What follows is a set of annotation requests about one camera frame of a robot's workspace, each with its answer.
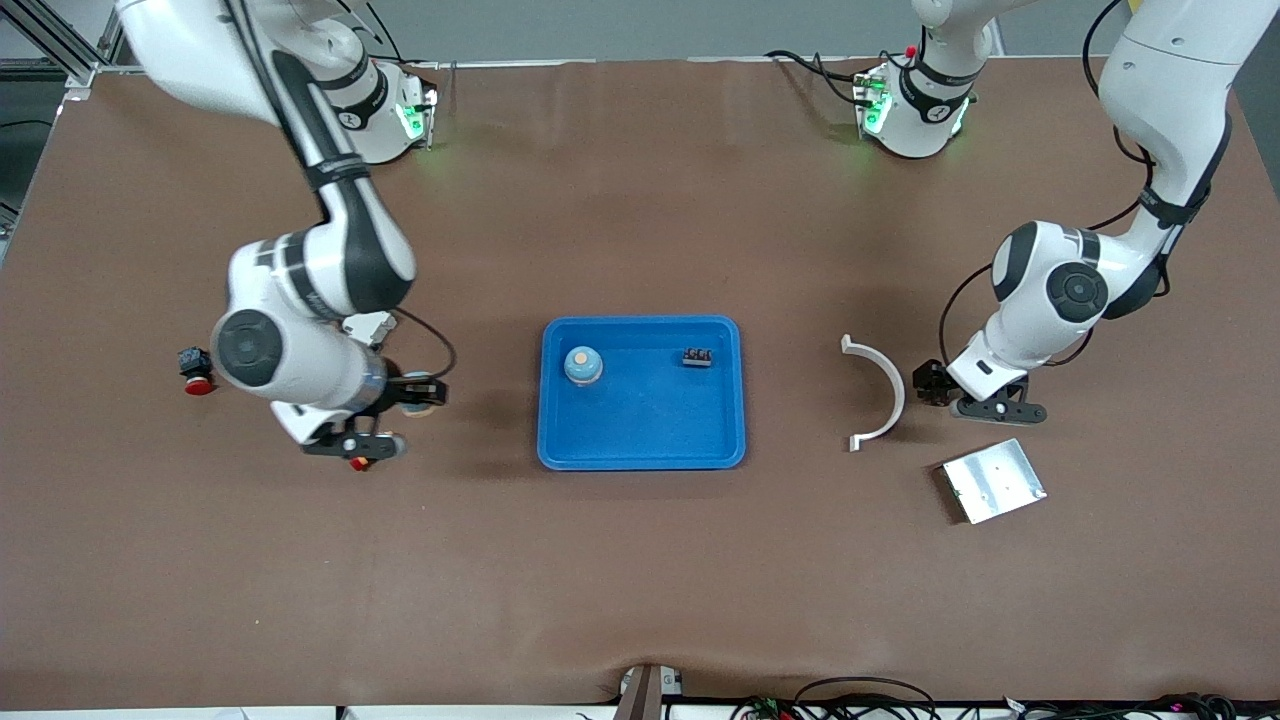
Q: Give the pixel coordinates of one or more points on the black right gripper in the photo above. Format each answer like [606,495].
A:
[403,389]

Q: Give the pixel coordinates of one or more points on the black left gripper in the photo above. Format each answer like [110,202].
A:
[931,383]

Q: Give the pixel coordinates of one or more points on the small black connector block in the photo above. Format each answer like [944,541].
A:
[697,358]

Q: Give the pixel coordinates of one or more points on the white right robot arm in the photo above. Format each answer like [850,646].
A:
[310,370]

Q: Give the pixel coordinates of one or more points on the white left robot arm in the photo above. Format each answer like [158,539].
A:
[1010,345]

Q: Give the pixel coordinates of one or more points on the blue plastic tray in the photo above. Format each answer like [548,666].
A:
[640,420]

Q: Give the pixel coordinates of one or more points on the white circuit breaker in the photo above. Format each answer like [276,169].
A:
[368,325]

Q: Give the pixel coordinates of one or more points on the red emergency stop yellow collar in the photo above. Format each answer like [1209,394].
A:
[360,464]

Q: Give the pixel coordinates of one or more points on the square aluminium plate block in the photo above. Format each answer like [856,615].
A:
[995,480]

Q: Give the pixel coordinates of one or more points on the red mushroom button blue base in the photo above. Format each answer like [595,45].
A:
[195,385]

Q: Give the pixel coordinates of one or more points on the brown table mat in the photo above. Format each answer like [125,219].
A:
[640,580]

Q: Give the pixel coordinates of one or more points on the white semicircular plastic bracket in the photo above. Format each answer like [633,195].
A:
[857,441]

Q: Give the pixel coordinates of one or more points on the metal table clamp bracket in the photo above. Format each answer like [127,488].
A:
[645,695]

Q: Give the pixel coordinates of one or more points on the aluminium frame strut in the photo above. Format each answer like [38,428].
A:
[78,72]

